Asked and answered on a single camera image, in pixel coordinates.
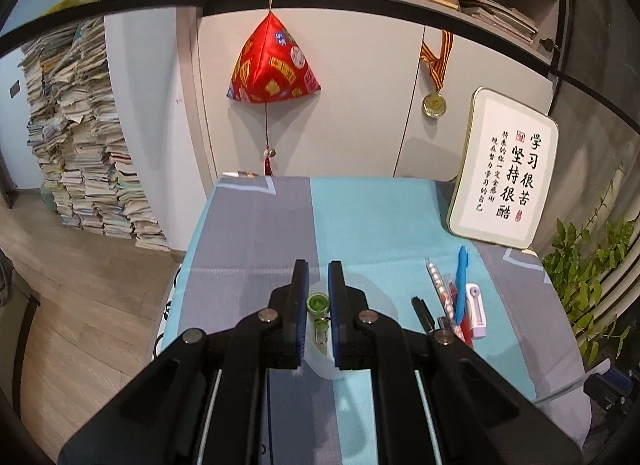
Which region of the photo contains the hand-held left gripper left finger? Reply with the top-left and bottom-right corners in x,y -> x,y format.
57,259 -> 308,465

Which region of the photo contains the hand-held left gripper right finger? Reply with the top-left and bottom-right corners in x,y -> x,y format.
328,260 -> 584,465

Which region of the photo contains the green capped pen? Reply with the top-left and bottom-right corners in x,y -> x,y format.
306,292 -> 332,360

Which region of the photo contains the clear plastic pencil pouch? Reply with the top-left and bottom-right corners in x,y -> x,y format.
299,291 -> 373,382

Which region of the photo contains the blue pen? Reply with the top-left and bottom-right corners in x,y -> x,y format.
454,245 -> 469,322

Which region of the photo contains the pink white correction tape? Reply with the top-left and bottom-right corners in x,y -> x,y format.
465,283 -> 488,342

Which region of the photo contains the blue grey tablecloth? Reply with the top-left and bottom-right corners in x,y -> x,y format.
150,172 -> 593,465

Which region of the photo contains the black marker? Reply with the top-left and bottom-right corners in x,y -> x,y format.
411,297 -> 435,335

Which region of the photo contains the pink white beaded pen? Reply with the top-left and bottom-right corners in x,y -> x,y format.
425,258 -> 463,338

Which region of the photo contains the red pen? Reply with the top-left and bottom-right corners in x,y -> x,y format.
447,282 -> 475,348

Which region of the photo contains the framed calligraphy board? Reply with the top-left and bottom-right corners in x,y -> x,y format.
446,87 -> 559,251

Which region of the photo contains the gold medal with striped ribbon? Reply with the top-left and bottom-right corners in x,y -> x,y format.
419,29 -> 454,119

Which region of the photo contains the green leafy plant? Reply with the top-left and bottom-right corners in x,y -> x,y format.
542,160 -> 638,366

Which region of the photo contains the red pyramid hanging ornament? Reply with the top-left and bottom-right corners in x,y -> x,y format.
226,0 -> 322,178

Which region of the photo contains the tall pile of books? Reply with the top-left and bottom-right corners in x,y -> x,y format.
19,0 -> 173,253

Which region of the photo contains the stack of worn booklets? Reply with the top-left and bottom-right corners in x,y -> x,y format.
459,0 -> 539,46

